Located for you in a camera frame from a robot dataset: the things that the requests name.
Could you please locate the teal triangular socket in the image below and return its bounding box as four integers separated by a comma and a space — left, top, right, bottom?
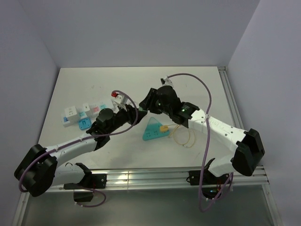
142, 117, 170, 141

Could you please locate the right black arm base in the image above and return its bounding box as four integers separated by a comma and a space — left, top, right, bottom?
186, 170, 230, 199

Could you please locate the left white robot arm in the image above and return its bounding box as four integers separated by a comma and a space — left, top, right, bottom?
15, 105, 147, 197

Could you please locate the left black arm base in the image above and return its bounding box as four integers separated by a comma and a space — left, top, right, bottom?
63, 174, 107, 208

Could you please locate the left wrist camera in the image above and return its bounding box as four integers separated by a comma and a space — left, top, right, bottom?
111, 91, 128, 109

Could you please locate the aluminium front rail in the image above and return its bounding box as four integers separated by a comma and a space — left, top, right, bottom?
22, 164, 270, 193

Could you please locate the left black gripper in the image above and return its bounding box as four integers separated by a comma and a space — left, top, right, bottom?
106, 103, 146, 134

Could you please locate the white colourful power strip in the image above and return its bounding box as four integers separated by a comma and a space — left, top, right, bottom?
61, 100, 116, 127

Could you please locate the white cube socket adapter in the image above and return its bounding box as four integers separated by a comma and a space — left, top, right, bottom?
64, 106, 79, 122

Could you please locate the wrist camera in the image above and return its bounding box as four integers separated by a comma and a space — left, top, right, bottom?
111, 91, 128, 109
160, 76, 174, 87

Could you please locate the yellow charger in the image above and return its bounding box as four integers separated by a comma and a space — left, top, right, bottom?
159, 125, 169, 133

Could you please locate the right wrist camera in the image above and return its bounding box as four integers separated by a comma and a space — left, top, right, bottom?
160, 76, 174, 87

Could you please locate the white charger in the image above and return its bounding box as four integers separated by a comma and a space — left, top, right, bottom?
83, 103, 91, 117

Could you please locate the blue plug adapter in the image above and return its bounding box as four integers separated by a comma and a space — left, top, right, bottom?
78, 118, 92, 130

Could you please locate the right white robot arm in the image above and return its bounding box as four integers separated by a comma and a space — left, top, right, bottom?
139, 86, 265, 184

